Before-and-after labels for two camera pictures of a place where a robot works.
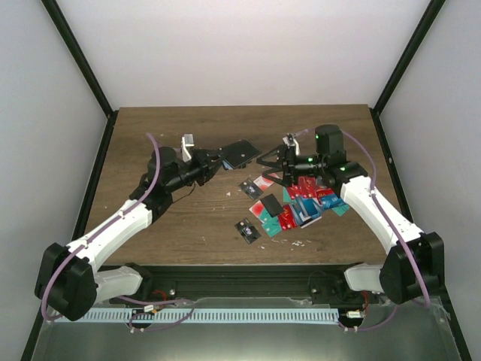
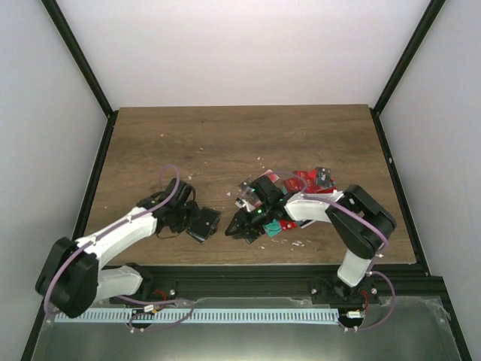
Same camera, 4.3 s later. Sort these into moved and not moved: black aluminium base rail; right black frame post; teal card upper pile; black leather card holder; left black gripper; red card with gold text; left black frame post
Moved: black leather card holder; left black gripper
Not moved: black aluminium base rail; red card with gold text; teal card upper pile; right black frame post; left black frame post
